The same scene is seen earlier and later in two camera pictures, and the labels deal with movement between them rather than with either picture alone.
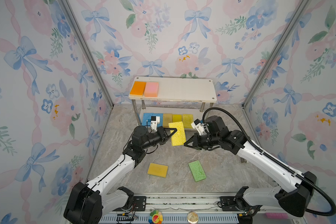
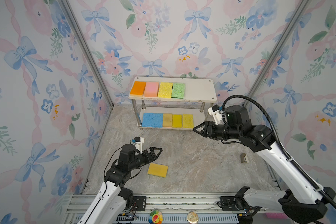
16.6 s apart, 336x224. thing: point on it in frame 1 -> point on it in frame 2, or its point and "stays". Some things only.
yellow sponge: (187, 120) stays
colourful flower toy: (155, 217) stays
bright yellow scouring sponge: (177, 118) stays
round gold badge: (192, 217) stays
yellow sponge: (167, 118) stays
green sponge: (197, 171) -> (178, 90)
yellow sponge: (157, 170) stays
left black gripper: (162, 136) -> (152, 157)
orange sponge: (138, 88) stays
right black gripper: (195, 139) -> (207, 126)
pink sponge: (151, 89) stays
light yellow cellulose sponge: (178, 138) -> (165, 90)
